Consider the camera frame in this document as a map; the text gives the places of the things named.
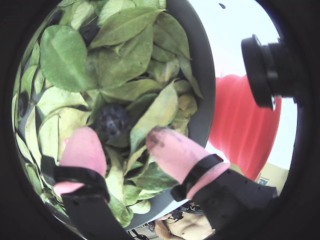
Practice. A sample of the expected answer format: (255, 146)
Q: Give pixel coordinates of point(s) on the pink-tipped gripper finger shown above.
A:
(182, 157)
(85, 150)

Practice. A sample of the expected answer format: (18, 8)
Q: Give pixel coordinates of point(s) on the grey round bowl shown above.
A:
(202, 62)

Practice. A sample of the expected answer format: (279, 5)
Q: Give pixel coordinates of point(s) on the red collapsible cup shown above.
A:
(237, 125)

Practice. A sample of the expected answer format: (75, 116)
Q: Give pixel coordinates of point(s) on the large dark green leaf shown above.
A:
(62, 57)

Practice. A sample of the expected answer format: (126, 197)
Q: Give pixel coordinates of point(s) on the green leaf pile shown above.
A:
(125, 62)

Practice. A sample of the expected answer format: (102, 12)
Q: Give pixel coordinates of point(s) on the dark blueberry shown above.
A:
(53, 17)
(22, 103)
(113, 120)

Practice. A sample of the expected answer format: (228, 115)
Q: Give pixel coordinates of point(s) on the green framed picture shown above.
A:
(263, 181)

